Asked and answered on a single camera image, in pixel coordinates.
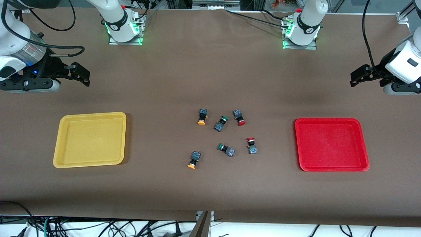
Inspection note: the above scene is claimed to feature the red push button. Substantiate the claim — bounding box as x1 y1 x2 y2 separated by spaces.
246 137 258 155
233 110 246 126

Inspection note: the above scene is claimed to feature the yellow plastic tray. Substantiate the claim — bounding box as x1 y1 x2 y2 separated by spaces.
53 112 127 169

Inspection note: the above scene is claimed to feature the red plastic tray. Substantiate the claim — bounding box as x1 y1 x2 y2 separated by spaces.
294 118 370 172

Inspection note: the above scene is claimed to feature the green push button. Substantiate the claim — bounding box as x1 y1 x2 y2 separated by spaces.
218 143 236 157
214 116 229 133

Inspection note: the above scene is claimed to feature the brown table cloth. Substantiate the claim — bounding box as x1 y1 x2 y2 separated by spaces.
0 8 421 227

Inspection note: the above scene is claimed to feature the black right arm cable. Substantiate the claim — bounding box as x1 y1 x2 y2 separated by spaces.
2 0 86 57

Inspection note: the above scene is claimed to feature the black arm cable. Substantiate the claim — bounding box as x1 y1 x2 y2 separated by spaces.
362 0 384 78
2 0 86 57

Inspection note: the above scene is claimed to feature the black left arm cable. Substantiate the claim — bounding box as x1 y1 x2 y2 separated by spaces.
362 0 384 78

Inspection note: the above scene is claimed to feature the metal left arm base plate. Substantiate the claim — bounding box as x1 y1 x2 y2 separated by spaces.
282 18 318 50

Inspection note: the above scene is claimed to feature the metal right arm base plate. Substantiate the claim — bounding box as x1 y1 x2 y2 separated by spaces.
109 15 146 45

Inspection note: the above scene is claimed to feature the black cable on table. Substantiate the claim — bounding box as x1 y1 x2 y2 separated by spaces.
225 9 290 27

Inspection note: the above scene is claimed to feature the grey metal rail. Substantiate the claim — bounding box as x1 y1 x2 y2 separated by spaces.
192 0 241 10

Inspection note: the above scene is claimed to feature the teal floor cable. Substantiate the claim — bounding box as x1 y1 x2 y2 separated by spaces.
44 216 55 237

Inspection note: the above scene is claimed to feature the small metal bracket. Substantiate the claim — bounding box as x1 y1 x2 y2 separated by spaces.
196 211 215 222

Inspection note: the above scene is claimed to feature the brown wooden post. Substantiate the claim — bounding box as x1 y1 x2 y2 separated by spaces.
189 211 211 237

